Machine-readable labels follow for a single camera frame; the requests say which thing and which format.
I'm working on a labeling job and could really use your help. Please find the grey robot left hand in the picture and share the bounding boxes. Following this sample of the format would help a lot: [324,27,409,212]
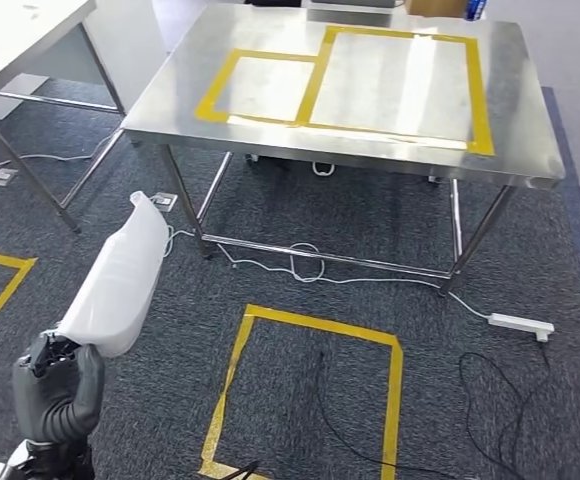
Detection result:
[12,333,106,440]

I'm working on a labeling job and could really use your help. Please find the white plastic body panel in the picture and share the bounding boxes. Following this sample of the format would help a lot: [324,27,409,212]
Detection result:
[55,190,171,359]

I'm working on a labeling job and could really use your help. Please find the stainless steel workbench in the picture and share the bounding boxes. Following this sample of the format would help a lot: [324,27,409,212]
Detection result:
[119,1,567,299]

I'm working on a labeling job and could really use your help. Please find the white table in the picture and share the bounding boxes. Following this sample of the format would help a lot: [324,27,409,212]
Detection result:
[0,0,127,234]

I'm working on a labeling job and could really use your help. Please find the white cabinet panel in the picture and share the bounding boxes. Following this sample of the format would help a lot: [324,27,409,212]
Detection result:
[0,0,169,124]

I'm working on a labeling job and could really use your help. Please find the yellow floor tape square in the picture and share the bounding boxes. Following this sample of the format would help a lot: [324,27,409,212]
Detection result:
[199,303,405,480]

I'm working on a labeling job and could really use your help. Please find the white power strip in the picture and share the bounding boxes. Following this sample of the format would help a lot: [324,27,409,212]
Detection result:
[487,312,555,344]

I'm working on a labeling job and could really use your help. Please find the white floor cable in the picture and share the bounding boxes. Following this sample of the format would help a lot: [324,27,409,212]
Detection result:
[0,129,121,177]

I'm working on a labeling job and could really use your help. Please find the black robot body cable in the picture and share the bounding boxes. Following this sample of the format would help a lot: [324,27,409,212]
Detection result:
[218,460,261,480]

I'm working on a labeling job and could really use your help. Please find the thin black floor cable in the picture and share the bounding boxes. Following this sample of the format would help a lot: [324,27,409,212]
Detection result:
[313,341,552,480]

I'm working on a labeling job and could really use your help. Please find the white power strip cable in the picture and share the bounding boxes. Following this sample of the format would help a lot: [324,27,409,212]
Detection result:
[162,223,491,324]

